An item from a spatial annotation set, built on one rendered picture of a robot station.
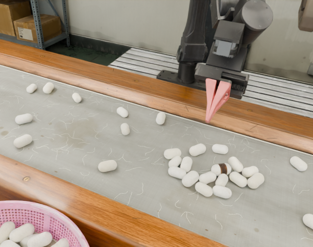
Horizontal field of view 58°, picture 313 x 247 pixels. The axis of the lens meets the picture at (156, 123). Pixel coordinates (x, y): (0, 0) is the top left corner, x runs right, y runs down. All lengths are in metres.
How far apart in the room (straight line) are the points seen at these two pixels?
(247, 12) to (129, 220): 0.39
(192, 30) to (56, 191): 0.61
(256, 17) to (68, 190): 0.42
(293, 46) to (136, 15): 1.37
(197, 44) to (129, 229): 0.63
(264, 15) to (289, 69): 2.11
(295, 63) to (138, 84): 2.02
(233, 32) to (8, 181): 0.44
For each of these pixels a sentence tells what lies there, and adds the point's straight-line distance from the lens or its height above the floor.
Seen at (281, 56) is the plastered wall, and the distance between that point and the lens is 2.61.
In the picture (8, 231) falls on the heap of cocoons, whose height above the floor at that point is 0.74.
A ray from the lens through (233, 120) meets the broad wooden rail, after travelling 0.67.
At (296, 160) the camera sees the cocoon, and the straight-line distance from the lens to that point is 0.62.
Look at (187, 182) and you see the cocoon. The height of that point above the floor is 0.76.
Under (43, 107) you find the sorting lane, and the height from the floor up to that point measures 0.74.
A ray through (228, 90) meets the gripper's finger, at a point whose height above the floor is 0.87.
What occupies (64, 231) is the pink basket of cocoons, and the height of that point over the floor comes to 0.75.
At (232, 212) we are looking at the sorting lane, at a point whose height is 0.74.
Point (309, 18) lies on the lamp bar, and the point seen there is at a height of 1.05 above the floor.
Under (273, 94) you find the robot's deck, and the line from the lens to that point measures 1.04.
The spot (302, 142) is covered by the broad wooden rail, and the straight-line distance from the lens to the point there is 0.68.
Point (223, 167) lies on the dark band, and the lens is 0.53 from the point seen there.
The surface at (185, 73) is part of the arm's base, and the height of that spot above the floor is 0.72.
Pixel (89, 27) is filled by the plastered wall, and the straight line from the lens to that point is 3.06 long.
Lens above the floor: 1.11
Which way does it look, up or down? 35 degrees down
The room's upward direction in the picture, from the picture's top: 5 degrees clockwise
